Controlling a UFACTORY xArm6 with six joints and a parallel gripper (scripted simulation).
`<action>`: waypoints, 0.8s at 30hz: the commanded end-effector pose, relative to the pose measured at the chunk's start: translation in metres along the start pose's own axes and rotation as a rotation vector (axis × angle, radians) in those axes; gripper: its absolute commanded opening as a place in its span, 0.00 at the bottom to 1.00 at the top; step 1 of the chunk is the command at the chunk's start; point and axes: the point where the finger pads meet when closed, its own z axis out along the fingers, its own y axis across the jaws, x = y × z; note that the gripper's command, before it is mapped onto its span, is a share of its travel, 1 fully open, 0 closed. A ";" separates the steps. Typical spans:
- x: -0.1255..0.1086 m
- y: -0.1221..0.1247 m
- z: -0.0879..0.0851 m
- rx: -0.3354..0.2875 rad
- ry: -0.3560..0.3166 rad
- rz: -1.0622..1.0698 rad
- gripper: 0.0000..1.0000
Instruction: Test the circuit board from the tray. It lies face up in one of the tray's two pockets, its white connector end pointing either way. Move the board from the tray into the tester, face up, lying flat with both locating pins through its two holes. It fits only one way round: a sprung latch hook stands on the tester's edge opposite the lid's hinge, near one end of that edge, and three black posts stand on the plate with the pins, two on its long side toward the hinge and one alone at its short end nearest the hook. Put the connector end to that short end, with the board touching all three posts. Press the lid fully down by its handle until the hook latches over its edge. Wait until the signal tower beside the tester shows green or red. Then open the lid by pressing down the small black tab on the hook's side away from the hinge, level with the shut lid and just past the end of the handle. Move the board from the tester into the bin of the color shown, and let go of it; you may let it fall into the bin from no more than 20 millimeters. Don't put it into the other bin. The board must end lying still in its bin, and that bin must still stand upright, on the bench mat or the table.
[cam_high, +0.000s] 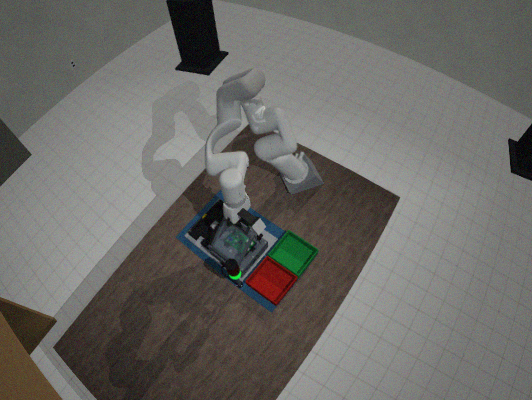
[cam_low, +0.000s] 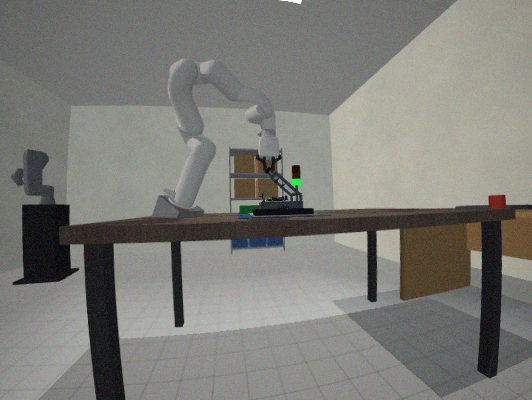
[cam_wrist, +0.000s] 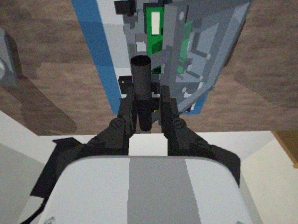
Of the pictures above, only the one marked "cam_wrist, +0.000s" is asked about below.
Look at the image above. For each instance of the green circuit board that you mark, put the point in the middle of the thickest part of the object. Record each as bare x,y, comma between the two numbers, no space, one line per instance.
155,21

